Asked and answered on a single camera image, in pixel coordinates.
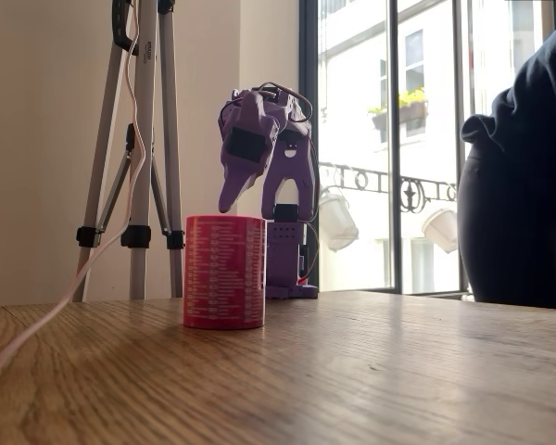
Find window box with yellow flowers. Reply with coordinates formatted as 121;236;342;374
368;86;430;132

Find dark window frame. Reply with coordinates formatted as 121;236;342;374
298;0;470;299

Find purple perforated robot base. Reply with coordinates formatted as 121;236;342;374
264;281;320;300

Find grey camera tripod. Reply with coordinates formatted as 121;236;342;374
72;0;187;303

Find red plastic cup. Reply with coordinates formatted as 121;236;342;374
182;214;267;331

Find white cable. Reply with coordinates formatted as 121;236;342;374
0;0;148;395

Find person in dark clothing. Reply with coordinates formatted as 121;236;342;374
457;16;556;311

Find white hanging flower pot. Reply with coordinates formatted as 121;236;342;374
318;187;360;253
421;208;460;255

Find black iron balcony railing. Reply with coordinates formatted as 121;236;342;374
318;161;460;215

